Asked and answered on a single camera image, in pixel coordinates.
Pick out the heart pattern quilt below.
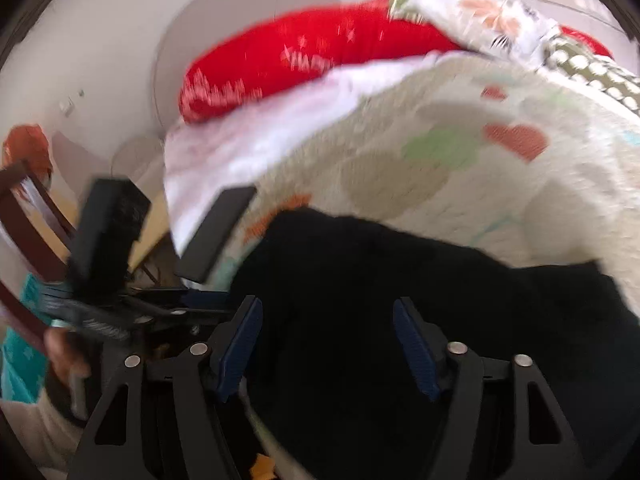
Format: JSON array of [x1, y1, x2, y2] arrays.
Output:
[[206, 56, 639, 304]]

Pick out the pink white bed sheet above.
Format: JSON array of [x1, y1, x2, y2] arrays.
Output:
[[164, 51, 442, 254]]

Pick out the floral white pillow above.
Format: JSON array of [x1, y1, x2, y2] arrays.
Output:
[[388, 0, 561, 70]]

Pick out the green white patterned bolster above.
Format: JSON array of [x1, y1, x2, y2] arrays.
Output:
[[544, 36, 640, 115]]

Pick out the beige round headboard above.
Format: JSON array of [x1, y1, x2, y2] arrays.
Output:
[[151, 0, 340, 132]]

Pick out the red long pillow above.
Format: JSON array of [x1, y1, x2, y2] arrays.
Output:
[[178, 0, 614, 125]]

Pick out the dark wooden chair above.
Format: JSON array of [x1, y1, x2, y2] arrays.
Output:
[[1, 160, 75, 354]]

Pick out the black pants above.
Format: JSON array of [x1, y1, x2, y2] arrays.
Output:
[[230, 208, 639, 479]]

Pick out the left hand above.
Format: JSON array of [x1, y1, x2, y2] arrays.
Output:
[[43, 327, 91, 387]]

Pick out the black smartphone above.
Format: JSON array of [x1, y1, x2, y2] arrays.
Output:
[[175, 185, 257, 284]]

